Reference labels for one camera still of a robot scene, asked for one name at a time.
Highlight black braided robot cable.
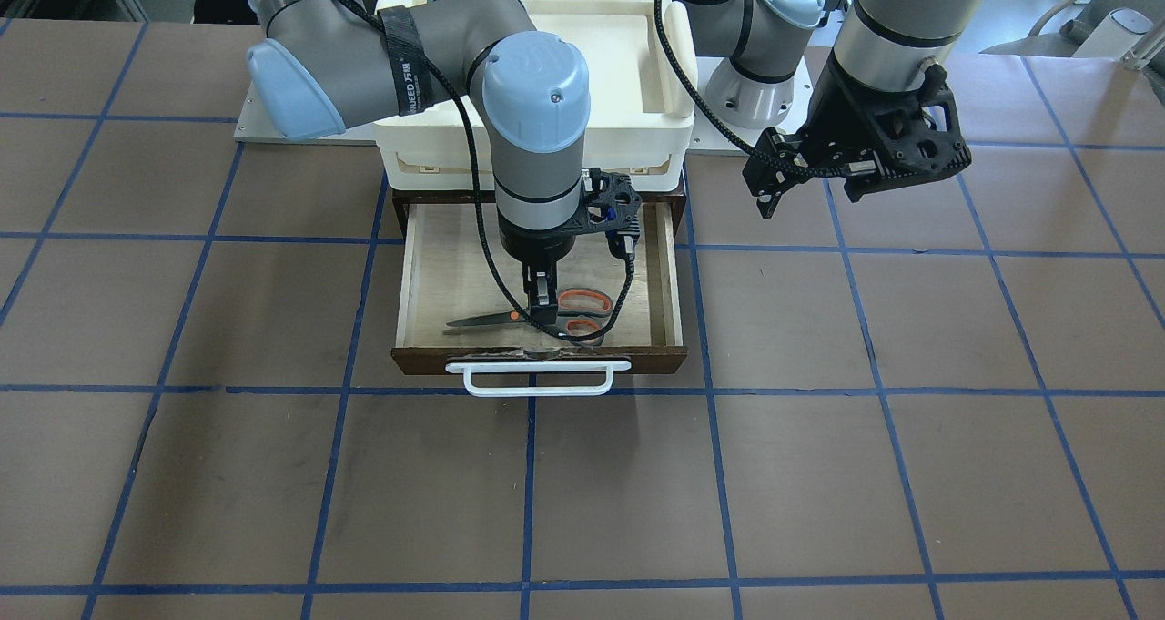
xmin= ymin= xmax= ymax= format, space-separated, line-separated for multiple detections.
xmin=319 ymin=0 xmax=638 ymax=341

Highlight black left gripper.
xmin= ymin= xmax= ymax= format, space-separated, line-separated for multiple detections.
xmin=742 ymin=56 xmax=972 ymax=220

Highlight white plastic tray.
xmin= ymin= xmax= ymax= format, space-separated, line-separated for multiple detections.
xmin=374 ymin=0 xmax=699 ymax=193

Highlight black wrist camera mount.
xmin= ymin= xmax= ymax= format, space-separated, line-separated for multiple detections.
xmin=583 ymin=168 xmax=642 ymax=262

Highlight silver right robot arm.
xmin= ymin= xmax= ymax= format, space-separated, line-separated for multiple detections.
xmin=247 ymin=0 xmax=591 ymax=326

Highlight grey orange scissors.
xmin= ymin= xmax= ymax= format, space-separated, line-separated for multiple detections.
xmin=446 ymin=287 xmax=614 ymax=338

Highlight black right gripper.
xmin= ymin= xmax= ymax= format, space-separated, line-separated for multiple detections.
xmin=499 ymin=223 xmax=576 ymax=327

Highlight light wooden drawer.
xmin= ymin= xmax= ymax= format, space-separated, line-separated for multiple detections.
xmin=391 ymin=200 xmax=689 ymax=375

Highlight white drawer handle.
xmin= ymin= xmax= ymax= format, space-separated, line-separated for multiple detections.
xmin=445 ymin=358 xmax=633 ymax=399

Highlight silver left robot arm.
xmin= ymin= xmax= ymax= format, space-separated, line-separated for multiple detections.
xmin=654 ymin=0 xmax=983 ymax=218

